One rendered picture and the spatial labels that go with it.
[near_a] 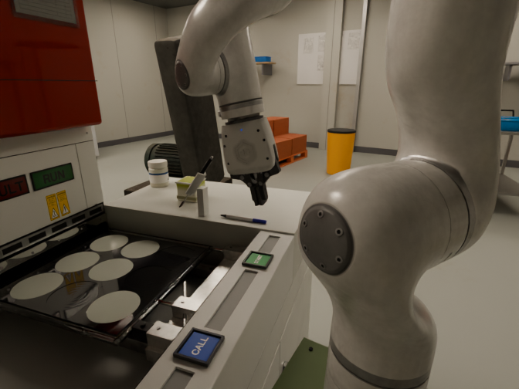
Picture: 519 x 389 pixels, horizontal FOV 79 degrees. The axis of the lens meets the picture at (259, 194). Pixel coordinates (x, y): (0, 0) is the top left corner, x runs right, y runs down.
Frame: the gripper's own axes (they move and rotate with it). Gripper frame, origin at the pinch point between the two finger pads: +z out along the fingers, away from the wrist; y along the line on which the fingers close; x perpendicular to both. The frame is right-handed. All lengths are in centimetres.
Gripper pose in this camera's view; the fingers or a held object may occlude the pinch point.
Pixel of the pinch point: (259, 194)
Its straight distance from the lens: 65.2
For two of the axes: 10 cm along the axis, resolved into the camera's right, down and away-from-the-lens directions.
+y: 9.2, -0.9, -3.8
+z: 1.9, 9.5, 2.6
